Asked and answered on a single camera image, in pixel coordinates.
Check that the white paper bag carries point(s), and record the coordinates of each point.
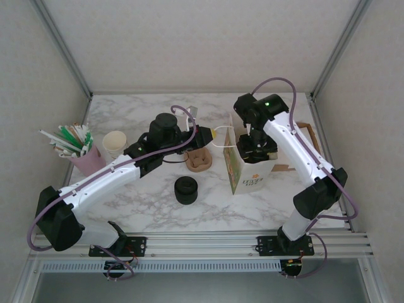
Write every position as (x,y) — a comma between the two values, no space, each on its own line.
(252,181)

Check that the black lidded cup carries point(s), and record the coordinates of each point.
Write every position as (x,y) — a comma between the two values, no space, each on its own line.
(186,191)

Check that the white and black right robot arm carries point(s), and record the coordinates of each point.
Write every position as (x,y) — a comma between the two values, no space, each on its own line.
(300,148)

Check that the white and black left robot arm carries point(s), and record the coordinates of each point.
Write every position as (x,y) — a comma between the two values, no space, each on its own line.
(101,180)

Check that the brown cardboard tray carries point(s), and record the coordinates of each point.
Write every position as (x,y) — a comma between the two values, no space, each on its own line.
(315,137)

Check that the pink straw holder cup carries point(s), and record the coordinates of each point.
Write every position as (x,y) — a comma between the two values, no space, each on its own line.
(90,162)

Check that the brown paper straw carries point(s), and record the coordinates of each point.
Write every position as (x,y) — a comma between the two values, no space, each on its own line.
(61,151)
(76,126)

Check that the black controller board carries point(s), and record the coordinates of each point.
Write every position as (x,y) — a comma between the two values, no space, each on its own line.
(292,268)
(116,266)

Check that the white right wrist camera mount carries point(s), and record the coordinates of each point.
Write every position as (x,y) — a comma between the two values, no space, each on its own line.
(248,127)

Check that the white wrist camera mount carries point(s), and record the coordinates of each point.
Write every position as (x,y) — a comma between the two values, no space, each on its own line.
(188,121)
(248,127)

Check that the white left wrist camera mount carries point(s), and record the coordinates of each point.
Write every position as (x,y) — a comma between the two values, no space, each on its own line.
(188,121)

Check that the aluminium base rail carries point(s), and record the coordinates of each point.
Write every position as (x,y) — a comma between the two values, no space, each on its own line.
(202,244)

